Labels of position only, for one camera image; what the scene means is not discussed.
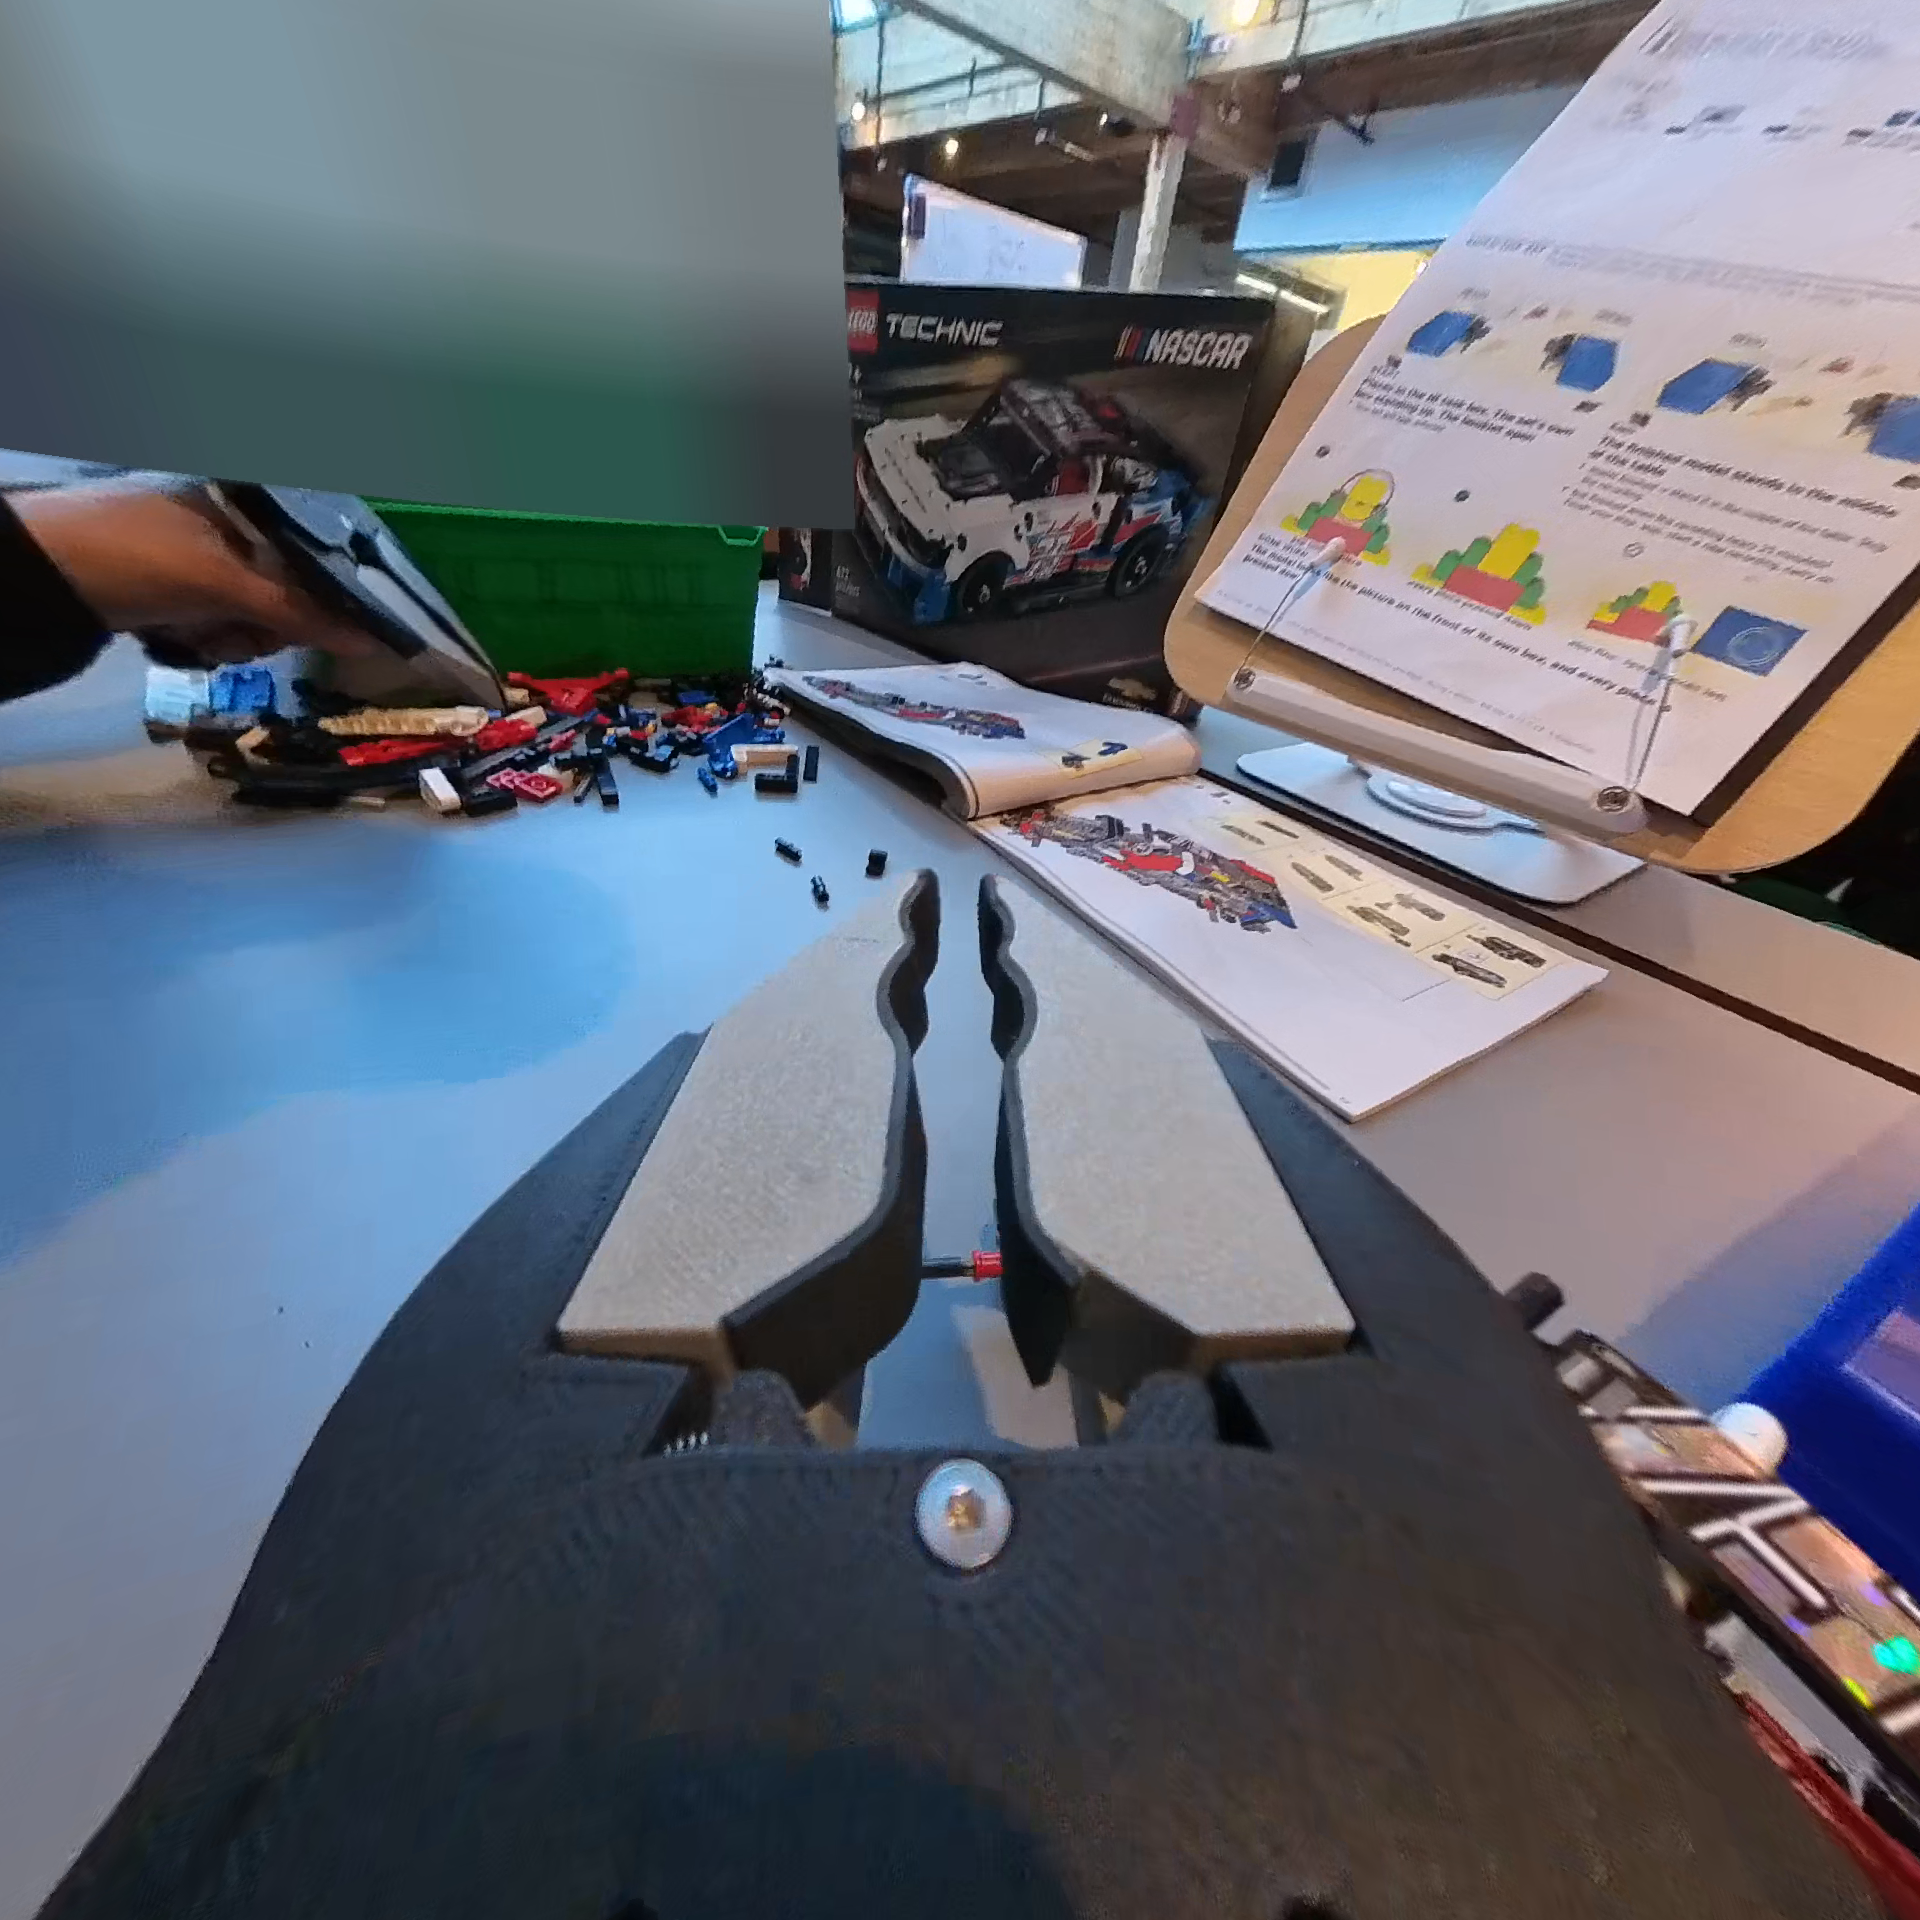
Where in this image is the person's left forearm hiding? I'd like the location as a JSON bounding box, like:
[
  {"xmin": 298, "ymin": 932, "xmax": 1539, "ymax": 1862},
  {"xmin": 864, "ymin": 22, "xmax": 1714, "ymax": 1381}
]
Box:
[{"xmin": 0, "ymin": 492, "xmax": 118, "ymax": 705}]

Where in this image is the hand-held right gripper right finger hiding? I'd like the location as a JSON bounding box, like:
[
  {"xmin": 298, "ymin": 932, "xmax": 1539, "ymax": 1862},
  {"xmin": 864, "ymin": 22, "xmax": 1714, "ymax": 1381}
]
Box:
[{"xmin": 975, "ymin": 873, "xmax": 1358, "ymax": 1420}]

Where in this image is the pile of toy bricks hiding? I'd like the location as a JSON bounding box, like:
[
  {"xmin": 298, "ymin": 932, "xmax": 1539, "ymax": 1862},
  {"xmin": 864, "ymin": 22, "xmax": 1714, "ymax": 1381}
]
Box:
[{"xmin": 141, "ymin": 659, "xmax": 827, "ymax": 818}]

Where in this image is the white board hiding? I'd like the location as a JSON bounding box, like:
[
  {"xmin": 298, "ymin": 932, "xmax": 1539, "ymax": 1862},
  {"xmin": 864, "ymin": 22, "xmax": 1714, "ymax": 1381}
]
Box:
[{"xmin": 899, "ymin": 178, "xmax": 1089, "ymax": 290}]

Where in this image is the open instruction booklet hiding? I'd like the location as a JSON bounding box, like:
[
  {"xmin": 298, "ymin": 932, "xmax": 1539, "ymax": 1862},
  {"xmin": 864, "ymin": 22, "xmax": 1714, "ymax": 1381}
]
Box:
[{"xmin": 756, "ymin": 659, "xmax": 1611, "ymax": 1125}]

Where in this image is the partly built toy car model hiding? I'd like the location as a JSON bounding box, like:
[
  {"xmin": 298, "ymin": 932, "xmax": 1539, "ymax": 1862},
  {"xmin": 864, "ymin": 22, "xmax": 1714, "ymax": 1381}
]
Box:
[{"xmin": 1506, "ymin": 1272, "xmax": 1920, "ymax": 1893}]

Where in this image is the blue plastic bin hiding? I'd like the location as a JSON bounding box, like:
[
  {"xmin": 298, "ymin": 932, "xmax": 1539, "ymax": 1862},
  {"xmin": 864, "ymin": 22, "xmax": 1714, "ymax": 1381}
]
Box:
[{"xmin": 1745, "ymin": 1199, "xmax": 1920, "ymax": 1520}]

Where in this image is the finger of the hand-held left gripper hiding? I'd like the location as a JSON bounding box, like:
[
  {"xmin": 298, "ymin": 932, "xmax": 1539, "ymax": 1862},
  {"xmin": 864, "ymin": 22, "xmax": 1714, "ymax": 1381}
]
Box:
[
  {"xmin": 357, "ymin": 514, "xmax": 509, "ymax": 707},
  {"xmin": 357, "ymin": 568, "xmax": 509, "ymax": 709}
]

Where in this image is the printed instruction sheet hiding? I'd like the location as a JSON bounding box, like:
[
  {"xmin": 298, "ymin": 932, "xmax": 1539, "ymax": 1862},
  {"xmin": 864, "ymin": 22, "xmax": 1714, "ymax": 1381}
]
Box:
[{"xmin": 1194, "ymin": 0, "xmax": 1920, "ymax": 818}]

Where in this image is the green plastic bin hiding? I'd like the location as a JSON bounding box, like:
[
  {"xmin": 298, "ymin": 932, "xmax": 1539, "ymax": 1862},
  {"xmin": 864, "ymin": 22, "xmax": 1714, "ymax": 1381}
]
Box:
[{"xmin": 364, "ymin": 500, "xmax": 767, "ymax": 684}]

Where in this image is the grey desk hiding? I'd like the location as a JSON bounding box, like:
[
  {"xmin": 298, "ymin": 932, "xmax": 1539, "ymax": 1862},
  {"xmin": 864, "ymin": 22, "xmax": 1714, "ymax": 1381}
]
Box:
[{"xmin": 0, "ymin": 577, "xmax": 1920, "ymax": 1771}]

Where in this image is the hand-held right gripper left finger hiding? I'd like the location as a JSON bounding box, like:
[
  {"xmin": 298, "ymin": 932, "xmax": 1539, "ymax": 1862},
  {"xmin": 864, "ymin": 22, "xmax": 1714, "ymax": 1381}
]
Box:
[{"xmin": 555, "ymin": 868, "xmax": 943, "ymax": 1411}]

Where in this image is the toy race car set box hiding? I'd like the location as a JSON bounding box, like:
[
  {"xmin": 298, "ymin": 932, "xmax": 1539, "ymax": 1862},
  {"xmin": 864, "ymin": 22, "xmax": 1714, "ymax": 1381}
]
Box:
[{"xmin": 776, "ymin": 278, "xmax": 1276, "ymax": 707}]

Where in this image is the person's left hand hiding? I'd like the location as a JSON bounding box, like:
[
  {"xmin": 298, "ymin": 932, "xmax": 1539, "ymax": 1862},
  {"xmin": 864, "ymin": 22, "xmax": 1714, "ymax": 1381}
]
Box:
[{"xmin": 58, "ymin": 476, "xmax": 406, "ymax": 677}]

